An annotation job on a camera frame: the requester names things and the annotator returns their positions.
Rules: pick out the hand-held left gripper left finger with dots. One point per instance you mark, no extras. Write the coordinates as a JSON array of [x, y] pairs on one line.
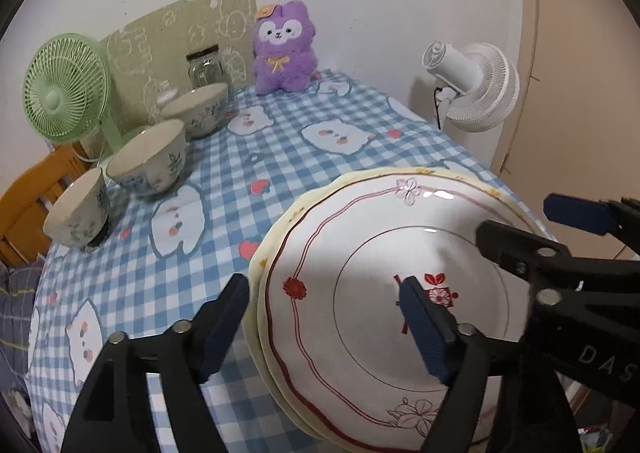
[[220, 333]]

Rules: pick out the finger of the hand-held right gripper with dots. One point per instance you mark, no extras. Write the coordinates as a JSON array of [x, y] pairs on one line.
[[510, 245], [575, 213]]

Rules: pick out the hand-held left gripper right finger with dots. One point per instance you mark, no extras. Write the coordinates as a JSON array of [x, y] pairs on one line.
[[425, 328]]

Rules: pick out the white plate with red pattern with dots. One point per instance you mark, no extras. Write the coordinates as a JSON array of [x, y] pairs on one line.
[[350, 243]]

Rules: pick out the yellow floral cream plate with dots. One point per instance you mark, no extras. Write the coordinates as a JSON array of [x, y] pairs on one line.
[[292, 215]]

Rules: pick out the large grey floral bowl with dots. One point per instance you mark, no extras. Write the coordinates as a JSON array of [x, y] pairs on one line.
[[75, 213]]

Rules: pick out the beige door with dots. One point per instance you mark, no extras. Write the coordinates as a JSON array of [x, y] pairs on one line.
[[575, 83]]

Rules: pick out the white fan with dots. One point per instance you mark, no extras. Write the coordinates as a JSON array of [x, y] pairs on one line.
[[480, 83]]

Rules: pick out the blue floral bowl with label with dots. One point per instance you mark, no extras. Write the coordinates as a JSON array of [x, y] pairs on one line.
[[150, 168]]

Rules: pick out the grey plaid pillow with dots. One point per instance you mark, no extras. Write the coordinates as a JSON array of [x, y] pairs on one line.
[[15, 313]]

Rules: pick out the blue checkered tablecloth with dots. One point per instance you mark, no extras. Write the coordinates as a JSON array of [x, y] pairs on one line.
[[300, 133]]

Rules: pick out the wooden chair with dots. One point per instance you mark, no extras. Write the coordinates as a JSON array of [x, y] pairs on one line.
[[25, 213]]

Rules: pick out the glass jar with black lid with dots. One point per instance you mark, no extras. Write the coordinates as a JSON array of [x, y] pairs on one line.
[[205, 70]]

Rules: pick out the purple plush toy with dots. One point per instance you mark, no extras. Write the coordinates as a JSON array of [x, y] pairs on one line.
[[282, 63]]

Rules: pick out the green desk fan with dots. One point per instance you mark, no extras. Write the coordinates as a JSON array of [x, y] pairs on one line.
[[65, 83]]

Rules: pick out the green cartoon wall cloth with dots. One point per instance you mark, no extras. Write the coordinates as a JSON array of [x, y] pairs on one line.
[[150, 33]]

